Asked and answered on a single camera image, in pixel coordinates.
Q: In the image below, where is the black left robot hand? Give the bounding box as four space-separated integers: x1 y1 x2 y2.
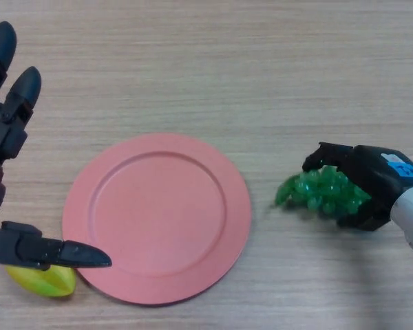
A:
0 21 113 271

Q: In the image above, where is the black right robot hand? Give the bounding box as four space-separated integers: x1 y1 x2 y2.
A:
301 142 413 232

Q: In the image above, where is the green grape bunch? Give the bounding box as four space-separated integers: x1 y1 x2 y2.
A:
270 164 371 219

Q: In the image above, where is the pink round plate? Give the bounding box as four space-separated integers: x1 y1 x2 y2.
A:
61 133 252 307

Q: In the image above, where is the yellow-green starfruit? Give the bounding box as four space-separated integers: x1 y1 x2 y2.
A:
5 264 77 298

